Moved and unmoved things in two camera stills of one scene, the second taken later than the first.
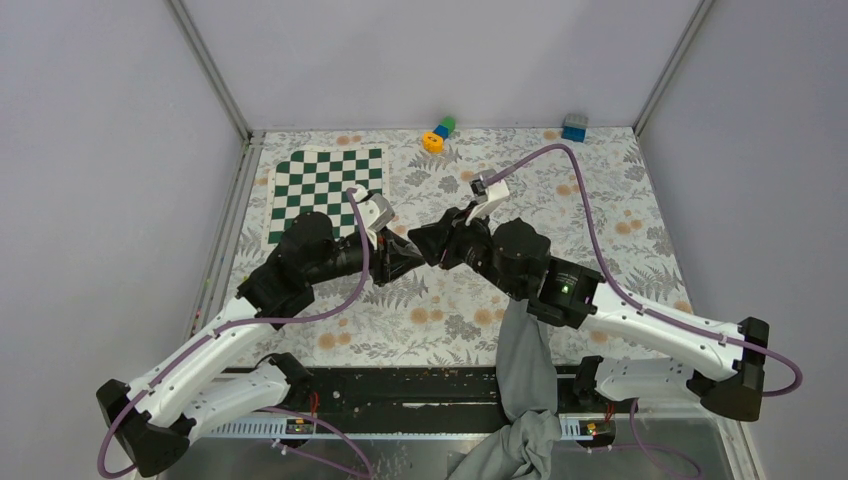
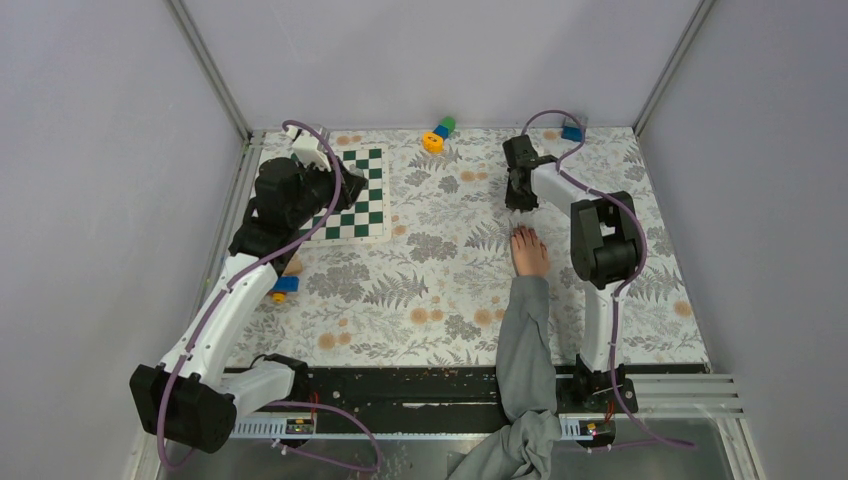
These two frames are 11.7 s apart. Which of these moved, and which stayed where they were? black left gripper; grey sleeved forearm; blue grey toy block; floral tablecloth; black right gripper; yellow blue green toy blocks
Moved: black right gripper; black left gripper
Stayed: floral tablecloth; grey sleeved forearm; yellow blue green toy blocks; blue grey toy block
